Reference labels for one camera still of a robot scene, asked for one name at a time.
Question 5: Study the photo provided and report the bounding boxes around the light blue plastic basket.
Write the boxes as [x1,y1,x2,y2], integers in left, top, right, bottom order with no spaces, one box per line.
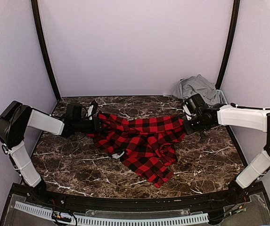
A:
[216,89,228,104]

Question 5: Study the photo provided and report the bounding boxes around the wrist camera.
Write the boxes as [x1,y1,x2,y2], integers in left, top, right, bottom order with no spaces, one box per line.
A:
[87,100,98,120]
[182,105,191,117]

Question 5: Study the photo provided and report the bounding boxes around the white slotted cable duct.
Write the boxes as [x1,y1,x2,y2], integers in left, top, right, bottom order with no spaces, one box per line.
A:
[14,201,209,226]

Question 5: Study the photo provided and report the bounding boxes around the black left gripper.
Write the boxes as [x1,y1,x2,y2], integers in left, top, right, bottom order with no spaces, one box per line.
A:
[74,117,109,133]

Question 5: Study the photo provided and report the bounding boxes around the grey long sleeve shirt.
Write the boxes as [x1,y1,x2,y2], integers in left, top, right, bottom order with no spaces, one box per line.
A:
[172,74,220,106]

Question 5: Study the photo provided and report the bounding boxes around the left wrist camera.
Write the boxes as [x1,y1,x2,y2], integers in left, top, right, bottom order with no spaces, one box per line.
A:
[87,100,98,120]

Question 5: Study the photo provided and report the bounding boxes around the red black plaid shirt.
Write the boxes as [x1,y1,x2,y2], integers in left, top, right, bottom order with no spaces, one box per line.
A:
[87,112,186,188]

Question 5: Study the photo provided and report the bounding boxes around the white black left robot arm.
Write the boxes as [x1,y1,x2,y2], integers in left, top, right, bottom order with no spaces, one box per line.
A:
[0,101,102,205]

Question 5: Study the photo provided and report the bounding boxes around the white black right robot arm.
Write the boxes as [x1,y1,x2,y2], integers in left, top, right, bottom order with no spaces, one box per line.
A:
[183,94,270,204]

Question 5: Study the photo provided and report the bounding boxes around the black frame post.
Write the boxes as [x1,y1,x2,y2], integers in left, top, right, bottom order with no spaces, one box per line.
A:
[215,0,240,89]
[31,0,61,102]

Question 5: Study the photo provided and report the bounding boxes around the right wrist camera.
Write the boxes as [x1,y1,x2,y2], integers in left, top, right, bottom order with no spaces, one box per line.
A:
[182,105,191,117]

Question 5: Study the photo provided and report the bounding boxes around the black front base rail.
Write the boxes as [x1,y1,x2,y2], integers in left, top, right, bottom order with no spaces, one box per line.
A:
[24,181,265,219]

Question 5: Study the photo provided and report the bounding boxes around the black right frame post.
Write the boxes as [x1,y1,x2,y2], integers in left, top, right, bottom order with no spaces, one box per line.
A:
[215,0,240,89]

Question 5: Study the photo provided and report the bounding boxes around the black left frame post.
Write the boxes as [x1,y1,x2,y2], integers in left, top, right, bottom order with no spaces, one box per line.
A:
[31,0,61,102]

